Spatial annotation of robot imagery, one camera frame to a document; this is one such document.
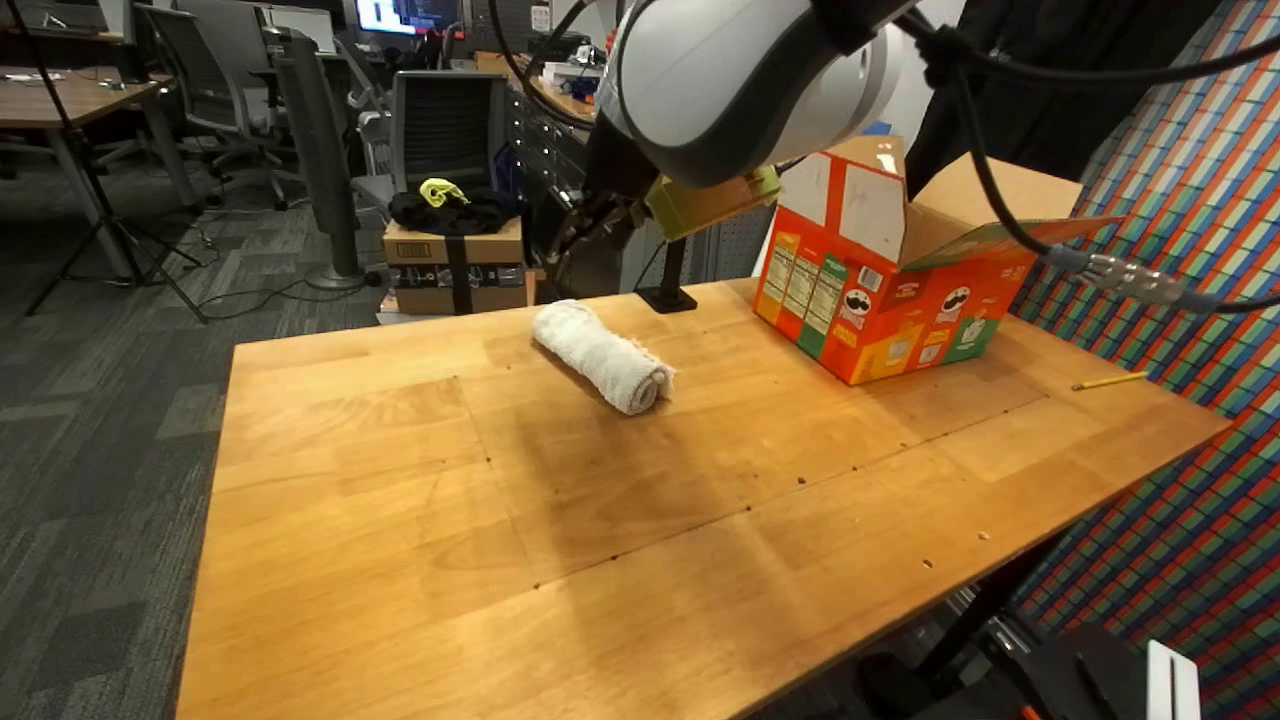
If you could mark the yellow-green wrist camera mount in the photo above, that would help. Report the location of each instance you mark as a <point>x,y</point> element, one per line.
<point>705,202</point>

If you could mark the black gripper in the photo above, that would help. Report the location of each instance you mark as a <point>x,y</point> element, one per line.
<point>593,234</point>

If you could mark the lit computer monitor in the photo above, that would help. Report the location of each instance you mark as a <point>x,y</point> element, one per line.
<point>406,13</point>

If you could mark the white flat device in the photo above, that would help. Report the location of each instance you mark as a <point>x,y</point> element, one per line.
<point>1174,682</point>

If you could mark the black tripod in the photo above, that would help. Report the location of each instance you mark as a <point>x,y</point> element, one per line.
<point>94,202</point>

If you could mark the white cloth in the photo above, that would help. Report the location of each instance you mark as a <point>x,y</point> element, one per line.
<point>601,358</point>

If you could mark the small brown cardboard box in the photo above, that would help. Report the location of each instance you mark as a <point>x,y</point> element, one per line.
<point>455,265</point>

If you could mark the orange Pringles cardboard box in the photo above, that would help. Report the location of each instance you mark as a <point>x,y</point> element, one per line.
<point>906,287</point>

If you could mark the grey office chair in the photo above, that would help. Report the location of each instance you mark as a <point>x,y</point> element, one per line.
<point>202,66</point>

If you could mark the yellow pencil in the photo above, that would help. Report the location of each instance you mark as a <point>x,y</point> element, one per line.
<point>1110,381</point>

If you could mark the grey round post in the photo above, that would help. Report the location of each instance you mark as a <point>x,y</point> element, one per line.
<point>320,160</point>

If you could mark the black camera stand pole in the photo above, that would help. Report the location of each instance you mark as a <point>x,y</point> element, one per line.
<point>668,293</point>

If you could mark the wooden office desk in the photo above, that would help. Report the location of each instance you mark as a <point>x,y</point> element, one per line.
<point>66,99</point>

